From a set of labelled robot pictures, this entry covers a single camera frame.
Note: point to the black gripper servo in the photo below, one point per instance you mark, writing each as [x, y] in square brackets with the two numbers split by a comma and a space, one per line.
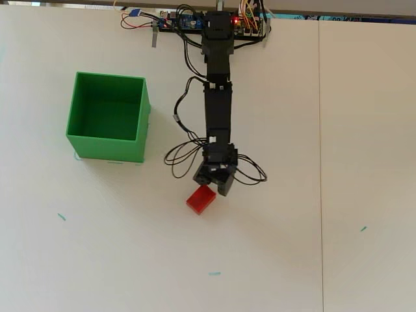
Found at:
[221, 156]

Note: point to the red rectangular block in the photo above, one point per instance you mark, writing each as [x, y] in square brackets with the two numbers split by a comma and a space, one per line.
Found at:
[201, 200]

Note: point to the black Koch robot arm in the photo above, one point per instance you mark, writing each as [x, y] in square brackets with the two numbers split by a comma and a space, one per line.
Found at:
[218, 107]

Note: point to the green square plastic bin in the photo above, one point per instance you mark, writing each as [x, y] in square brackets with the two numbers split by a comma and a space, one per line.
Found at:
[107, 107]

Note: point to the grey table clamp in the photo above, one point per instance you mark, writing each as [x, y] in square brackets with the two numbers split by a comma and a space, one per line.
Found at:
[220, 4]
[266, 39]
[154, 35]

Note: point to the electronics board with jumper sockets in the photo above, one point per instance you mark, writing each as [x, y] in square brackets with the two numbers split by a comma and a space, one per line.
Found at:
[242, 30]

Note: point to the blue electronics board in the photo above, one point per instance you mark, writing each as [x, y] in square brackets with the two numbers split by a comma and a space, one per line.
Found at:
[185, 21]

